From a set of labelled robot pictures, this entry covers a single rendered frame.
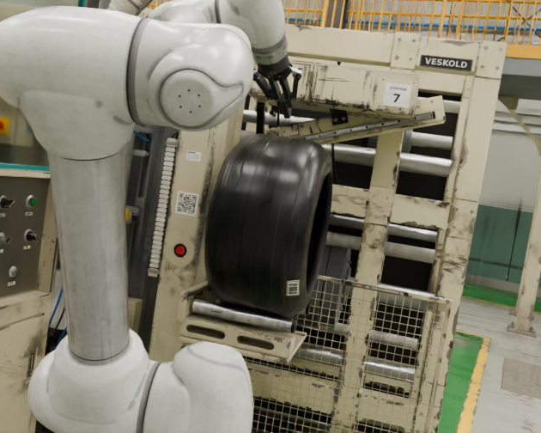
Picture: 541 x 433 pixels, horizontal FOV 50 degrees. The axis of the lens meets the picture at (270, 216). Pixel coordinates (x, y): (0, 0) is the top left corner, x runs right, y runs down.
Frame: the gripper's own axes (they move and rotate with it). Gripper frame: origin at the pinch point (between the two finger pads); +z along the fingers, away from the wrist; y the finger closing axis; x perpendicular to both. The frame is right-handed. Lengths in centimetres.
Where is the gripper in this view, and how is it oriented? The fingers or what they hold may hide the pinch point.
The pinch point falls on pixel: (285, 106)
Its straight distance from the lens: 154.5
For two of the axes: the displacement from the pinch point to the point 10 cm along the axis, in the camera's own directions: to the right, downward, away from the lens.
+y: 9.7, 0.5, -2.5
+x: 1.5, -8.9, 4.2
